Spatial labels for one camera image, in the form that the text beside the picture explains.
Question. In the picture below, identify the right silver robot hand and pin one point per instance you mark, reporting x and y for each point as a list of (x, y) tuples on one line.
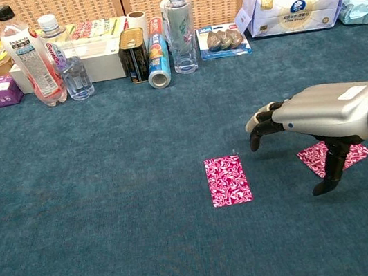
[(323, 112)]

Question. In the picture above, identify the pink patterned packet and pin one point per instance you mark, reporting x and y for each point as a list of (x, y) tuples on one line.
[(227, 181), (313, 159)]

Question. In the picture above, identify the white tissue pack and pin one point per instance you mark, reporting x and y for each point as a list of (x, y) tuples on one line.
[(293, 8)]

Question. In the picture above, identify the blue correction tape blister pack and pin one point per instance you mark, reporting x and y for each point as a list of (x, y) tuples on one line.
[(224, 40)]

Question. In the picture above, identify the tall clear bottle white cap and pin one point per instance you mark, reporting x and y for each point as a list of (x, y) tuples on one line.
[(181, 30)]

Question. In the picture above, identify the blue plastic wrap roll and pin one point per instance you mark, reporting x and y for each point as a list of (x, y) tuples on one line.
[(157, 58)]

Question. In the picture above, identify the black gold tin can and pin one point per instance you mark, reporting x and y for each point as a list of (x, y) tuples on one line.
[(134, 58)]

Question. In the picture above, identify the white paper roll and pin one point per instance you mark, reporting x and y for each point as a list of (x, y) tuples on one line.
[(137, 23)]

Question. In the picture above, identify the long white cardboard box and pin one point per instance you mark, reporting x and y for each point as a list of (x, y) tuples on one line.
[(102, 63)]

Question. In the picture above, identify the blue felt table cover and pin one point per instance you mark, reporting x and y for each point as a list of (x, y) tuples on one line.
[(108, 192)]

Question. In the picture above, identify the yellow green sponge multipack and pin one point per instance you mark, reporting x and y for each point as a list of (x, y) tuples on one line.
[(93, 29)]

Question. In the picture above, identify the small water bottle white cap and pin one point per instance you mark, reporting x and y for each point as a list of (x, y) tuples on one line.
[(74, 78)]

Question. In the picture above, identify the pink drink bottle black cap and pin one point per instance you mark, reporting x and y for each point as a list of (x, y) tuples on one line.
[(32, 64)]

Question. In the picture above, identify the small purple box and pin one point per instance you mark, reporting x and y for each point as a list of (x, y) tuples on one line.
[(0, 93)]

